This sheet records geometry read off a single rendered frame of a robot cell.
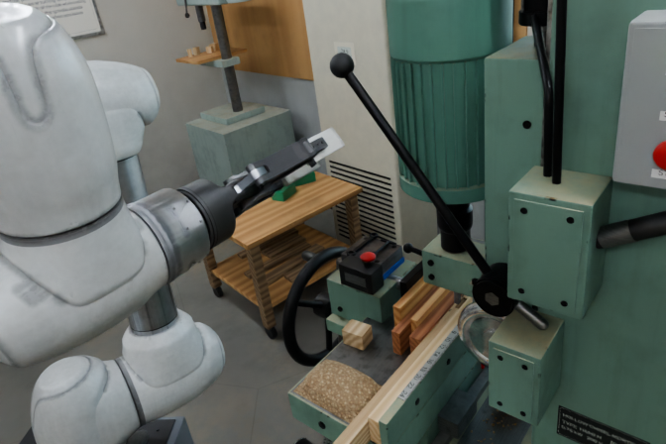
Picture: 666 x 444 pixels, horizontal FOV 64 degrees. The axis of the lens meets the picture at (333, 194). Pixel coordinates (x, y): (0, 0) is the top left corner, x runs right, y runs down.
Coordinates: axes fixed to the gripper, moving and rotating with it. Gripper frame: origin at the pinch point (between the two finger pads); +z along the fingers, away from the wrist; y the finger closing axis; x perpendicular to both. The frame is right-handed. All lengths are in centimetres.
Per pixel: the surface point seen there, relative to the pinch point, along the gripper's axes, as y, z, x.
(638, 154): 31.2, 7.2, -20.6
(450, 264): -9.6, 20.6, -26.4
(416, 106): 7.0, 15.9, -2.3
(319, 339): -153, 78, -48
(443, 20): 18.0, 16.2, 4.2
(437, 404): -18.5, 7.8, -43.8
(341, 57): 6.4, 9.2, 8.8
